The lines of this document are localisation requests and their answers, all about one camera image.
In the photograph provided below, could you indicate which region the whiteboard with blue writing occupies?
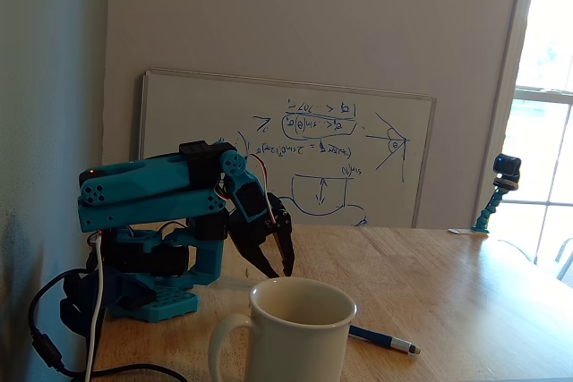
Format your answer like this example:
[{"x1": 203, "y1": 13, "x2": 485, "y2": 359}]
[{"x1": 137, "y1": 68, "x2": 438, "y2": 229}]

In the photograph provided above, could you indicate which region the dark blue table clamp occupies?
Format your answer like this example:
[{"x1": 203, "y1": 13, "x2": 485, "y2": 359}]
[{"x1": 59, "y1": 268, "x2": 158, "y2": 335}]

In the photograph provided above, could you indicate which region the black cable with ferrite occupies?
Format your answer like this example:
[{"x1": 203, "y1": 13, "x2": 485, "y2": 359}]
[{"x1": 29, "y1": 267, "x2": 189, "y2": 382}]

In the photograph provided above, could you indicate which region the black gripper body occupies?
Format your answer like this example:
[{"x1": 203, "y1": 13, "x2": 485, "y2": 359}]
[{"x1": 227, "y1": 193, "x2": 293, "y2": 257}]

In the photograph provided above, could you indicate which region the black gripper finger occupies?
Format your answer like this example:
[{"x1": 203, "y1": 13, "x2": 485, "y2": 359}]
[
  {"x1": 272, "y1": 209, "x2": 295, "y2": 277},
  {"x1": 239, "y1": 242, "x2": 282, "y2": 279}
]

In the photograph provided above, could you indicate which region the cream ceramic mug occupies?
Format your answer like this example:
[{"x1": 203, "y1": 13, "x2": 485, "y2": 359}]
[{"x1": 208, "y1": 276, "x2": 358, "y2": 382}]

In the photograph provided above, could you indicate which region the white usb cable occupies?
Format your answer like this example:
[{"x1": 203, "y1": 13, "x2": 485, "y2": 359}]
[{"x1": 83, "y1": 230, "x2": 105, "y2": 382}]

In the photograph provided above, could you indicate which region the red white gripper servo wire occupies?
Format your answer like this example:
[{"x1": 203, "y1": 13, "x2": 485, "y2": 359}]
[{"x1": 249, "y1": 153, "x2": 277, "y2": 225}]

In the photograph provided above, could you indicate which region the grey metal chair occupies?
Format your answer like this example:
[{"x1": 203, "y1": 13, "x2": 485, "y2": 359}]
[{"x1": 553, "y1": 237, "x2": 573, "y2": 284}]

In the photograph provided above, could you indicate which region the blue pen with silver tip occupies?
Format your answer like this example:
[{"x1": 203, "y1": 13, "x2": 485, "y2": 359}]
[{"x1": 348, "y1": 325, "x2": 422, "y2": 355}]

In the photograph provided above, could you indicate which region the white framed window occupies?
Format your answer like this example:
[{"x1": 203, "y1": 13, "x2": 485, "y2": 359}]
[{"x1": 474, "y1": 0, "x2": 573, "y2": 289}]

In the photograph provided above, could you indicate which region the teal flexible camera mount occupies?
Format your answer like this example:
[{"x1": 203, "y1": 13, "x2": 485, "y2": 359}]
[{"x1": 473, "y1": 179, "x2": 520, "y2": 235}]

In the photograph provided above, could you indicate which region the small black action camera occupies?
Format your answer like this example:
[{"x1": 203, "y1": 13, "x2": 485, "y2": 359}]
[{"x1": 492, "y1": 153, "x2": 523, "y2": 185}]

